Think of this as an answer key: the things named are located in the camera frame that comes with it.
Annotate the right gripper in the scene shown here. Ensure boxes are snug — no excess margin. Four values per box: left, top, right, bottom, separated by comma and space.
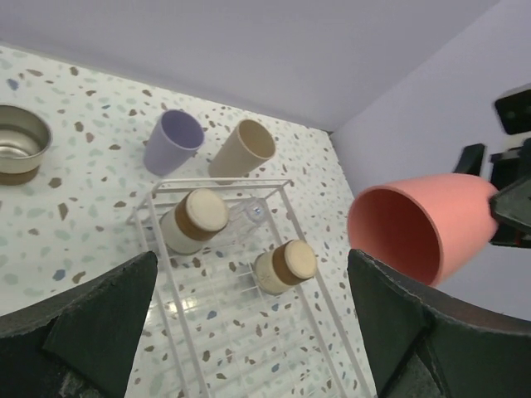
454, 85, 531, 249

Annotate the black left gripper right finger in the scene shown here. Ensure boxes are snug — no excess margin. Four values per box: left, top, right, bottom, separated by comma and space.
348, 250, 530, 397

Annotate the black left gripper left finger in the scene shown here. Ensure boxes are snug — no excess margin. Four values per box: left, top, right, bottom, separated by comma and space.
1, 251, 158, 397

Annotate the red plastic cup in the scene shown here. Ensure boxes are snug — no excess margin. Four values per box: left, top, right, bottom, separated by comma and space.
347, 173, 498, 287

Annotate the clear glass cup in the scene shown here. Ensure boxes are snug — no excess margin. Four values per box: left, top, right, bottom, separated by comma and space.
229, 197, 266, 227

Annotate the purple plastic cup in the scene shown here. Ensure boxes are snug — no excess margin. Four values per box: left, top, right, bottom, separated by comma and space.
144, 109, 205, 177

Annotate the beige plastic cup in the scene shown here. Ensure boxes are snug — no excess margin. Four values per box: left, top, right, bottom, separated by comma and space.
208, 119, 276, 178

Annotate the white wire dish rack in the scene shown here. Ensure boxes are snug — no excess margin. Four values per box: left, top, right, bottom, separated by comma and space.
127, 178, 375, 397

